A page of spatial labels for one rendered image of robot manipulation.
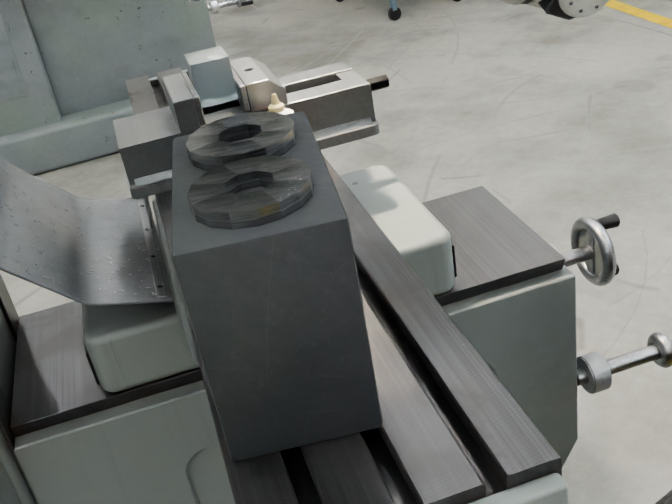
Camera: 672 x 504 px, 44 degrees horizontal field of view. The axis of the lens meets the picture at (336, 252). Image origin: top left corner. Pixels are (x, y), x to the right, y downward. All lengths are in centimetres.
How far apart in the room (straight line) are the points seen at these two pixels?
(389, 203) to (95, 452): 53
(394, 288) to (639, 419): 134
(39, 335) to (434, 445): 78
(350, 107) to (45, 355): 55
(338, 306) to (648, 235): 224
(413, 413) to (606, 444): 138
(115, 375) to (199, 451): 17
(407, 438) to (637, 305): 185
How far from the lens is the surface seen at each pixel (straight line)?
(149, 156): 112
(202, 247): 56
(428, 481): 62
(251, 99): 111
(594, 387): 134
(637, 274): 259
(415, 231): 113
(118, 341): 107
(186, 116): 111
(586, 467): 198
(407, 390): 69
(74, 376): 118
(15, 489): 117
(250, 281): 57
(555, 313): 125
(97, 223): 122
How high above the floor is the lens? 140
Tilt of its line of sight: 30 degrees down
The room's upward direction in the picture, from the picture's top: 10 degrees counter-clockwise
